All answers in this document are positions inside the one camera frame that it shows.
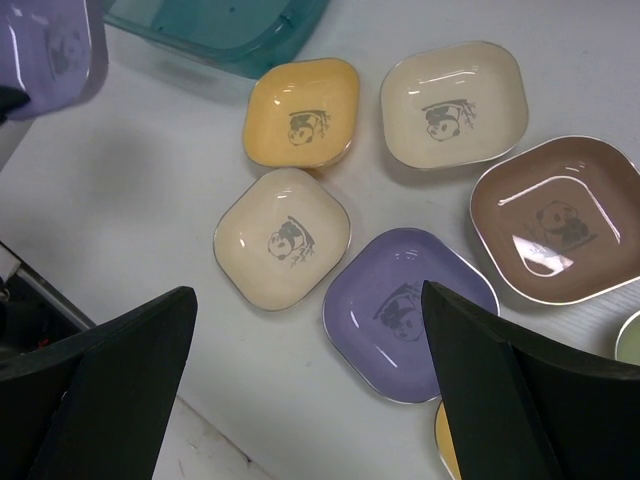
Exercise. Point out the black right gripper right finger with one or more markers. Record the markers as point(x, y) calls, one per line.
point(523, 406)

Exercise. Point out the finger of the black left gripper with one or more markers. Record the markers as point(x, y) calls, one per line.
point(11, 98)

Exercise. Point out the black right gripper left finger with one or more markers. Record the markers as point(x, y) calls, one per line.
point(96, 405)

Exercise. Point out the small purple panda plate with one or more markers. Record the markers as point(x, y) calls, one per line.
point(54, 55)

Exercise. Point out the cream panda plate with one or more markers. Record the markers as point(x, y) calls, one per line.
point(454, 106)
point(281, 238)

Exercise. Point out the orange panda plate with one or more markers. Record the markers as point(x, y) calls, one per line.
point(302, 114)

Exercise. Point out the teal plastic bin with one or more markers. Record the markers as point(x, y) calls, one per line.
point(244, 38)

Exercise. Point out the yellow plate near right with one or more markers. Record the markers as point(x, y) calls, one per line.
point(444, 443)

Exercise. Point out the green plate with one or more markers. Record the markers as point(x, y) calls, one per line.
point(627, 347)

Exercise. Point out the large purple panda plate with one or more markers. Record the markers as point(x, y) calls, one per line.
point(373, 316)

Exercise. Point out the brown panda plate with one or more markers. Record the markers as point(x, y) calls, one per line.
point(560, 221)

